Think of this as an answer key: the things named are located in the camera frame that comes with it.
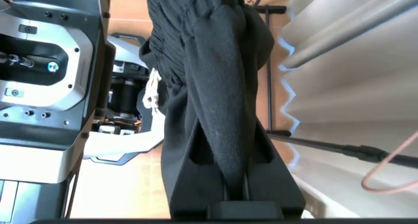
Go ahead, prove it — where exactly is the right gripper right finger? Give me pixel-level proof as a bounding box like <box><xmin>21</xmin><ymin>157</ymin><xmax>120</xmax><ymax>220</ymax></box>
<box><xmin>244</xmin><ymin>119</ymin><xmax>306</xmax><ymax>217</ymax></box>

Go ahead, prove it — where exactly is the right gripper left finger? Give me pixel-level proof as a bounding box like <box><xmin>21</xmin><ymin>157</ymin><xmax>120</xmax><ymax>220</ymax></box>
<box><xmin>169</xmin><ymin>119</ymin><xmax>227</xmax><ymax>217</ymax></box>

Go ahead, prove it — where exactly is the black knit garment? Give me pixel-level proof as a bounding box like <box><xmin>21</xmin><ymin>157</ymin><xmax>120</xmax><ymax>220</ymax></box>
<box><xmin>138</xmin><ymin>0</ymin><xmax>275</xmax><ymax>202</ymax></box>

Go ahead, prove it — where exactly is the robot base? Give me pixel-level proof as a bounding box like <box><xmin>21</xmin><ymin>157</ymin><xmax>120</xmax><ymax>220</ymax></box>
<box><xmin>0</xmin><ymin>0</ymin><xmax>166</xmax><ymax>224</ymax></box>

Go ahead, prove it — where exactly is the pink clothes hanger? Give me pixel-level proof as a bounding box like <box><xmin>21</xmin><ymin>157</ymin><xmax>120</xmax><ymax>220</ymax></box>
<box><xmin>361</xmin><ymin>131</ymin><xmax>418</xmax><ymax>195</ymax></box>

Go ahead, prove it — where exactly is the black clothes rack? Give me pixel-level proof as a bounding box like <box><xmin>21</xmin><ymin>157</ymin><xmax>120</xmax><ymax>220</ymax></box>
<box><xmin>253</xmin><ymin>0</ymin><xmax>418</xmax><ymax>170</ymax></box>

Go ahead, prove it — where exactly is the beige curtain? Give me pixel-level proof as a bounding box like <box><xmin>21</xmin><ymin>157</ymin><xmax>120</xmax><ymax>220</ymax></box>
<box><xmin>279</xmin><ymin>0</ymin><xmax>418</xmax><ymax>218</ymax></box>

